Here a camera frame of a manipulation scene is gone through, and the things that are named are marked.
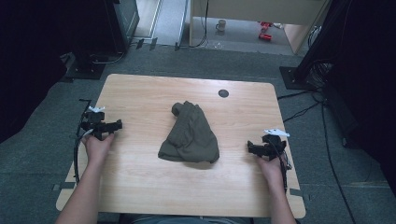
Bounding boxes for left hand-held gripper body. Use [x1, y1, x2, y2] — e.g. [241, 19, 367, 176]
[79, 105, 109, 141]

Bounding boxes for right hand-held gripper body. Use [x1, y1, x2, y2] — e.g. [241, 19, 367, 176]
[258, 128, 290, 161]

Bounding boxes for olive green shorts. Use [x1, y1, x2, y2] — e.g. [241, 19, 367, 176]
[157, 100, 220, 164]

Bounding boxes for person's right hand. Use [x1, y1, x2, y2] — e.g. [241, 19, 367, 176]
[255, 153, 285, 185]

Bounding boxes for person's left hand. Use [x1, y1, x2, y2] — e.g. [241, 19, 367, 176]
[80, 132, 116, 166]

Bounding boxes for dark curtain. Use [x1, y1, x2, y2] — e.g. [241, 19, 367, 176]
[0, 0, 108, 145]
[323, 0, 396, 198]

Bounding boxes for grey mug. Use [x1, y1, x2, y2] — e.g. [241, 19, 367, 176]
[215, 19, 228, 33]

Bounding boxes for beige wooden cabinet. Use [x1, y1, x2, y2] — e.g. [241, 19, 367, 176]
[189, 0, 332, 56]

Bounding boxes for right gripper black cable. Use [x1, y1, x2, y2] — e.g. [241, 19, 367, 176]
[277, 146, 293, 192]

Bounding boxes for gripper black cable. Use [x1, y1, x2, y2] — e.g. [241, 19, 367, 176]
[72, 101, 94, 185]
[277, 146, 293, 192]

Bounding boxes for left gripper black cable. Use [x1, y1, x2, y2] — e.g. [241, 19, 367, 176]
[72, 101, 94, 185]

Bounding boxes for long black floor cable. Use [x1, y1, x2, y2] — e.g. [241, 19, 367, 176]
[319, 101, 357, 224]

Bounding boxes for black metal stand with cables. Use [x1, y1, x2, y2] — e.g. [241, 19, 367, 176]
[278, 0, 354, 91]

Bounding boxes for black hanging cable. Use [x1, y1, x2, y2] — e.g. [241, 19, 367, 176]
[178, 0, 210, 49]

